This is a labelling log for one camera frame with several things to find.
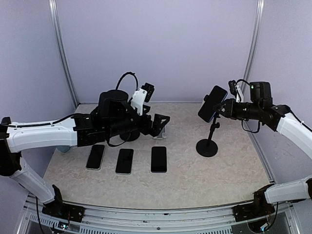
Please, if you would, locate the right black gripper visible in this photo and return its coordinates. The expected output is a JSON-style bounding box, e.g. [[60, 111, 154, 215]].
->
[[214, 97, 263, 119]]

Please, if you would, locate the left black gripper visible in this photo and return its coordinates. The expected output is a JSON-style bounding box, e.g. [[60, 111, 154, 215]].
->
[[106, 104, 171, 138]]

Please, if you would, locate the blue phone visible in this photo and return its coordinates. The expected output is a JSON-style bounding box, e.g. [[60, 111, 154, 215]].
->
[[198, 85, 228, 123]]

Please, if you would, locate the white phone stand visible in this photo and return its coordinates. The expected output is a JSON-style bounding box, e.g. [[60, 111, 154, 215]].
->
[[153, 126, 167, 139]]

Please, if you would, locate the black round-base phone stand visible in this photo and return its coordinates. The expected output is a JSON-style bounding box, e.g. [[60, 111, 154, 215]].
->
[[119, 132, 140, 142]]

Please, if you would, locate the black tripod stand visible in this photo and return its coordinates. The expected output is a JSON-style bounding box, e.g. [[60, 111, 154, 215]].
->
[[196, 95, 220, 157]]

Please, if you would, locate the black phone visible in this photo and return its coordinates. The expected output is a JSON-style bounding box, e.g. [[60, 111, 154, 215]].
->
[[115, 149, 134, 175], [151, 146, 167, 173]]

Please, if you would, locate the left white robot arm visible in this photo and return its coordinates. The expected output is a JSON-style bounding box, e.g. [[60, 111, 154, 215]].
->
[[0, 89, 170, 217]]

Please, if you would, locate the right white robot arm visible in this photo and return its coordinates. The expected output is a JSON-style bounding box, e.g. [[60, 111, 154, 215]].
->
[[214, 81, 312, 220]]

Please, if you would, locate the light blue mug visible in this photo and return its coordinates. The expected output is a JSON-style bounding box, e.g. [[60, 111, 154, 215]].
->
[[57, 146, 72, 153]]

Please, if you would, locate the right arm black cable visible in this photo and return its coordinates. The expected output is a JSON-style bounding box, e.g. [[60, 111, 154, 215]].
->
[[235, 78, 261, 134]]

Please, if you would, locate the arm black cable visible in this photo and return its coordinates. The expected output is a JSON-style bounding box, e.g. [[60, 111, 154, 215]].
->
[[235, 78, 261, 134], [116, 72, 139, 95]]

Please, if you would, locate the right aluminium frame post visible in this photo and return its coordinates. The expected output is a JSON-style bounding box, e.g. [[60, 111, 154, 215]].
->
[[243, 0, 265, 81]]

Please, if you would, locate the aluminium frame post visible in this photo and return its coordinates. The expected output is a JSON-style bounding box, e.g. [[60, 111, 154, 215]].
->
[[49, 0, 79, 108], [243, 0, 265, 81]]

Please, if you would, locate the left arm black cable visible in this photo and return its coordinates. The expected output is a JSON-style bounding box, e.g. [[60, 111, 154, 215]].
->
[[116, 72, 139, 95]]

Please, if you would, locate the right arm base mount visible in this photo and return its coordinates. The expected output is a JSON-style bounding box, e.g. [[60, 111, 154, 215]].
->
[[233, 202, 275, 222]]

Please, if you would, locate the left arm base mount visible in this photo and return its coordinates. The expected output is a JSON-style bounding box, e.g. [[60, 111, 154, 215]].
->
[[42, 201, 85, 223]]

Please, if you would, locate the left aluminium frame post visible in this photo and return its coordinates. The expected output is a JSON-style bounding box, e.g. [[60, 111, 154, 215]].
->
[[49, 0, 79, 108]]

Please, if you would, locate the front aluminium rail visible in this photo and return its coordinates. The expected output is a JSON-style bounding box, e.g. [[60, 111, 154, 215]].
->
[[17, 192, 302, 234]]

